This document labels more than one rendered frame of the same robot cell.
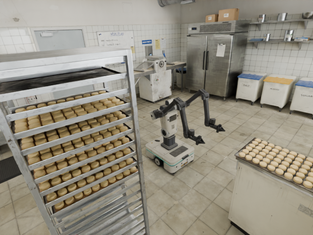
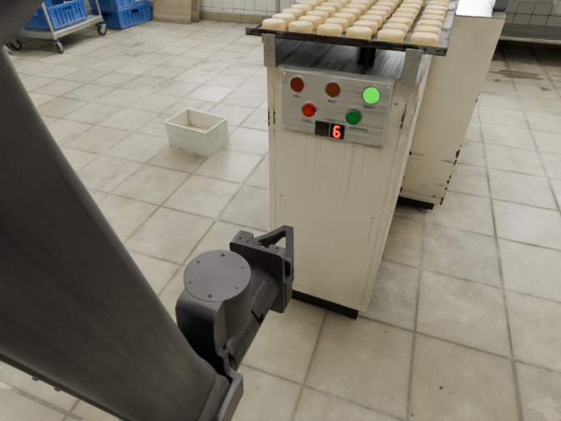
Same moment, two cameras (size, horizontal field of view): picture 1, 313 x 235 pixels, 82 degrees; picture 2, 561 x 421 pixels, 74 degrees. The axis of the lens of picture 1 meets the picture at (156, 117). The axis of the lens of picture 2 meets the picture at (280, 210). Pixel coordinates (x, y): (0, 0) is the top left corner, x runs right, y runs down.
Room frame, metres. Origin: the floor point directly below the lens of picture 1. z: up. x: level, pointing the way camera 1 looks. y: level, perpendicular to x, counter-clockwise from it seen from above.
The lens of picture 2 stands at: (1.84, -0.19, 1.10)
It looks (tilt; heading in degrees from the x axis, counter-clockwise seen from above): 39 degrees down; 241
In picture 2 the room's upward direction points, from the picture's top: straight up
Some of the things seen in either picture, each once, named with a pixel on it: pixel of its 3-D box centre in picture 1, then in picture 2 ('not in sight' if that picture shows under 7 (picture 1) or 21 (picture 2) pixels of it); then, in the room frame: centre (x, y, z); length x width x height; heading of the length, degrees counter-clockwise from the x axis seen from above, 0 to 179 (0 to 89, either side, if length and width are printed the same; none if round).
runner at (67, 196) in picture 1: (96, 180); not in sight; (0.88, 0.40, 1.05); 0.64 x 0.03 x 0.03; 124
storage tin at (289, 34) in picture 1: (288, 35); not in sight; (4.48, -3.14, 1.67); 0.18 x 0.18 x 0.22
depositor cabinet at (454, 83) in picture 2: not in sight; (396, 73); (0.32, -1.66, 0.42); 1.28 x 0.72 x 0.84; 39
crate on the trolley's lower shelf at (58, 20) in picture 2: not in sight; (53, 12); (1.84, -5.05, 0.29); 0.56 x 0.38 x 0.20; 50
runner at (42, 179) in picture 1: (91, 158); not in sight; (0.88, 0.40, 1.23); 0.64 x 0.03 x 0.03; 124
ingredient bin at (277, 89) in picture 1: (276, 92); not in sight; (4.27, -3.04, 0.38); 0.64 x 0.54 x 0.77; 133
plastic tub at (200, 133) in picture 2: not in sight; (198, 132); (1.30, -2.19, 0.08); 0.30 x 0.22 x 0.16; 123
